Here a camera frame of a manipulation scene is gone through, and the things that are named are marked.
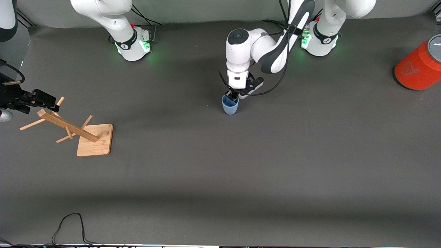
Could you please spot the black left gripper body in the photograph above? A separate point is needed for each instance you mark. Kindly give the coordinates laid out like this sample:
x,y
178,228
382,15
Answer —
x,y
231,94

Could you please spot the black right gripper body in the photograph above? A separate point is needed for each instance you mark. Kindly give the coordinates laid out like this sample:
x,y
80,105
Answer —
x,y
9,93

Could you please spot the light blue plastic cup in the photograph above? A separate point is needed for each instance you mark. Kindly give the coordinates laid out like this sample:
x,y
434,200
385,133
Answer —
x,y
230,107

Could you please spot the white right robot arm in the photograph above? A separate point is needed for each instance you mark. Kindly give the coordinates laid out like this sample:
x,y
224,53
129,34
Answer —
x,y
117,20

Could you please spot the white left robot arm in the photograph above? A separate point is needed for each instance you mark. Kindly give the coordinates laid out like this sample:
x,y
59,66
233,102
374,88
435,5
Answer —
x,y
272,48

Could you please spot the wooden cup rack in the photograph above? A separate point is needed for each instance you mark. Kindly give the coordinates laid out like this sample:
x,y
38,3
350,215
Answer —
x,y
94,141

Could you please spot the orange cylindrical can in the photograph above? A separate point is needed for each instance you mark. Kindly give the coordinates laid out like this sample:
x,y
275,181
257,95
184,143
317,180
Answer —
x,y
417,67

